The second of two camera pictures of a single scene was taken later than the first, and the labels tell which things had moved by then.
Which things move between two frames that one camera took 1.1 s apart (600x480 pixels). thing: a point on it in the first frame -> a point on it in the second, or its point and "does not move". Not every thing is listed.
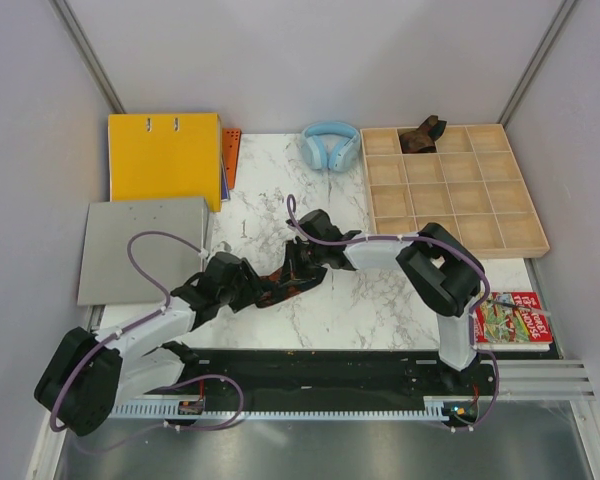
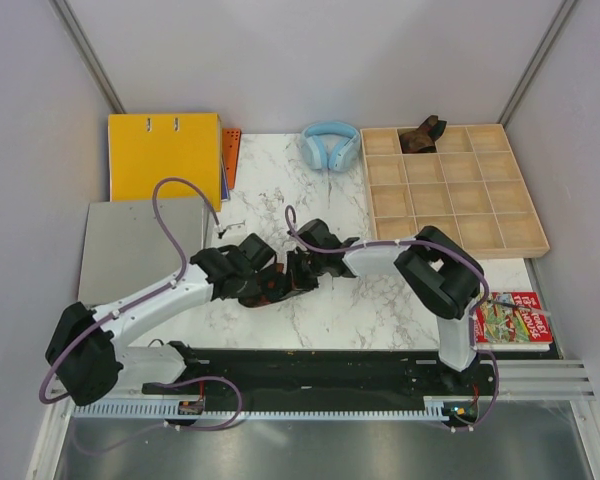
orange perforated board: (231, 144) does not move
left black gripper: (251, 287) -> (250, 290)
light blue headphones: (330, 145) does not move
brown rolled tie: (422, 140) does not move
